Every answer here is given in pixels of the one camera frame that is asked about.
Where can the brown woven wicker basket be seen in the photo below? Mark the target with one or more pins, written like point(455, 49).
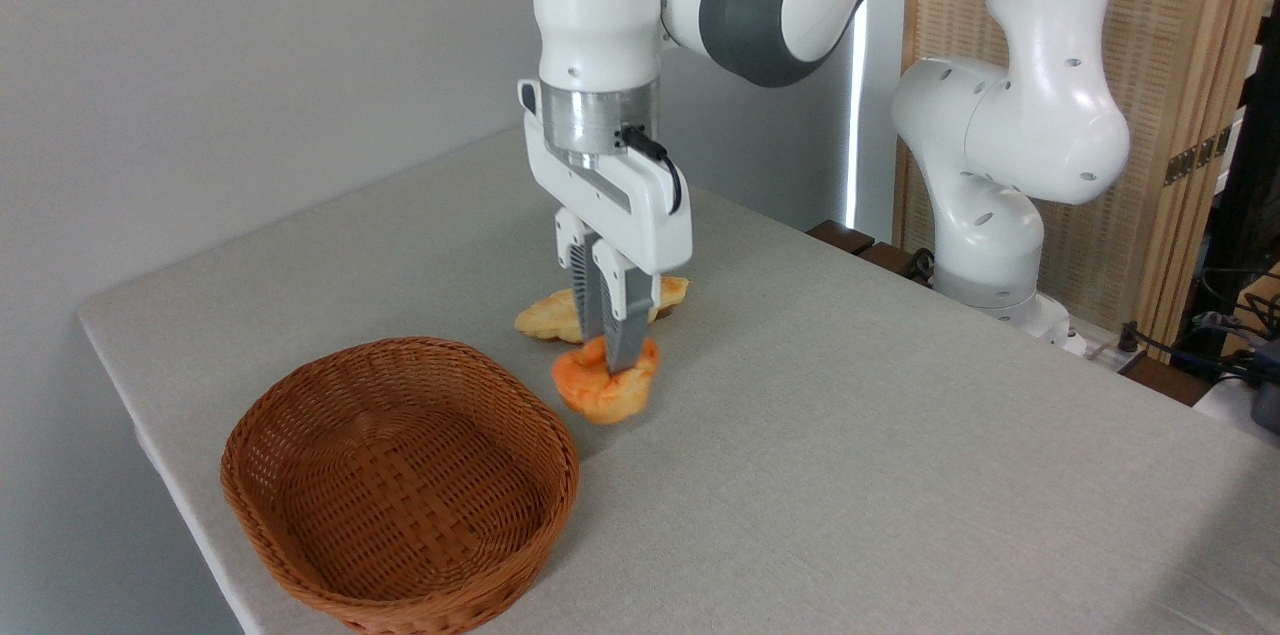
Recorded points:
point(400, 485)

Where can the orange muffin-shaped bread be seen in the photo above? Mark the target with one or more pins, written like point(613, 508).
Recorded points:
point(600, 400)

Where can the long pale leaf-shaped bread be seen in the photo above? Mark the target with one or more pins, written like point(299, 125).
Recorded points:
point(545, 317)

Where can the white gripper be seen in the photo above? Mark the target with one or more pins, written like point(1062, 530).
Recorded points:
point(630, 205)

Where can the metal screen hinge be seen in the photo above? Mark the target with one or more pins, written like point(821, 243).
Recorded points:
point(1197, 157)

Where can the dark brown wooden slat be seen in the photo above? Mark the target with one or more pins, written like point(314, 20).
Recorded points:
point(1165, 381)
point(890, 259)
point(840, 237)

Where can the grey blue box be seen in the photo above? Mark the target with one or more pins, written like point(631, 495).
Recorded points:
point(1268, 395)

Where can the black vertical stand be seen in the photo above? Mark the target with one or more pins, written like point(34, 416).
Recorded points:
point(1245, 195)

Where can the grey tablecloth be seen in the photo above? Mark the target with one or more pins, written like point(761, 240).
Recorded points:
point(850, 475)

